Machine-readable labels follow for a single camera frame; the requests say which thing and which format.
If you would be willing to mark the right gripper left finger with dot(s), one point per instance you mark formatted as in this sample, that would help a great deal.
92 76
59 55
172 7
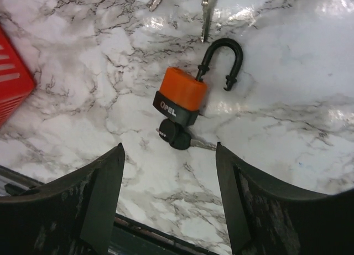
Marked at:
73 214

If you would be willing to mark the red plastic basket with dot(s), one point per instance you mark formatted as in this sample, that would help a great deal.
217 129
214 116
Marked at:
16 80

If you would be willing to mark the orange padlock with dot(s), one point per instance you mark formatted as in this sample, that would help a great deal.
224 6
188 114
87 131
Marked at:
181 95

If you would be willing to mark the black key bunch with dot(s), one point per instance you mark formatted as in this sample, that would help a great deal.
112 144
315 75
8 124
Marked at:
179 138

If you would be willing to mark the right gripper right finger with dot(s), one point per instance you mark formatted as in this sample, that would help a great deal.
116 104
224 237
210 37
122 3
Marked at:
265 215

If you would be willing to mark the black mounting rail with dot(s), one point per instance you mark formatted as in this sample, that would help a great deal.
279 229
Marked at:
128 236

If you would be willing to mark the black head key pair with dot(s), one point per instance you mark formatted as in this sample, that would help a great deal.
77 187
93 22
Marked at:
207 10

